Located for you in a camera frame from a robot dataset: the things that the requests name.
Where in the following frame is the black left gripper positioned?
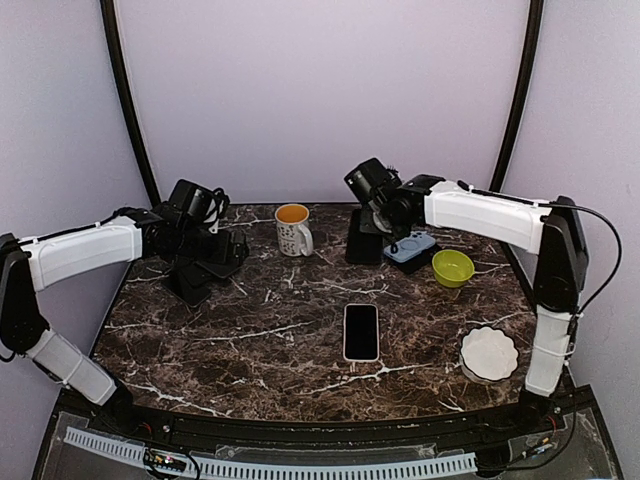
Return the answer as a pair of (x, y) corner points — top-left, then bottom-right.
(176, 224), (248, 267)

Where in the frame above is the pink phone case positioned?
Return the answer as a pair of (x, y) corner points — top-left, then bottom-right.
(341, 302), (380, 363)

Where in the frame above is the purple-edged black smartphone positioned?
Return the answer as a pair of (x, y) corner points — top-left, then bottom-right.
(196, 259), (242, 279)

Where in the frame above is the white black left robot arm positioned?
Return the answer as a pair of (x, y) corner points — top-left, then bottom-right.
(1, 208), (249, 436)

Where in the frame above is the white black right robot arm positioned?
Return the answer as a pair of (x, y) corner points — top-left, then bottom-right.
(345, 169), (588, 434)

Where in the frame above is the light blue phone case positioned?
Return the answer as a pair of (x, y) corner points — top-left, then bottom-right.
(383, 231), (436, 264)

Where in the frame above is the black smartphone lower stack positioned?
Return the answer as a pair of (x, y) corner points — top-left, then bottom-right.
(179, 264), (219, 288)

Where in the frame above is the black smartphone bottom stack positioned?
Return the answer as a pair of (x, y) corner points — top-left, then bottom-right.
(161, 272), (211, 307)

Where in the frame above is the white floral mug yellow inside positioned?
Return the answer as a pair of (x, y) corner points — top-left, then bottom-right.
(275, 204), (314, 257)

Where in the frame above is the lime green bowl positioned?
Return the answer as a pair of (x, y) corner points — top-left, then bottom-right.
(432, 249), (475, 288)

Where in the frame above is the white scalloped dish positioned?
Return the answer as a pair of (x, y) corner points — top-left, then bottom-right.
(459, 326), (519, 384)

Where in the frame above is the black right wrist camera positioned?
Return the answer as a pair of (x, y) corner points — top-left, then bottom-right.
(344, 158), (402, 207)

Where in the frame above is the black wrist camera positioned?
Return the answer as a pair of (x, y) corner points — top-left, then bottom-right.
(344, 158), (402, 207)
(168, 179), (230, 234)

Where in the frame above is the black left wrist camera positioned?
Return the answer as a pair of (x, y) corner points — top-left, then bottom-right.
(168, 179), (230, 234)

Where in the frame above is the black front table rail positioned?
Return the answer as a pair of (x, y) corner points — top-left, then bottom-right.
(54, 387), (596, 451)

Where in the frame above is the black right corner post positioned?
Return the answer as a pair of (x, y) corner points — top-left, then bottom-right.
(489, 0), (544, 193)

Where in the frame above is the black corner post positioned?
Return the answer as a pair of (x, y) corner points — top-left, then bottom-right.
(99, 0), (161, 206)
(489, 0), (544, 193)

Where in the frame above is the white slotted cable duct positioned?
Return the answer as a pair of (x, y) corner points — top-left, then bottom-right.
(63, 427), (477, 479)

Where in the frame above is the black left corner post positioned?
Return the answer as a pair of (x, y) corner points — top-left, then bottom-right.
(99, 0), (161, 206)

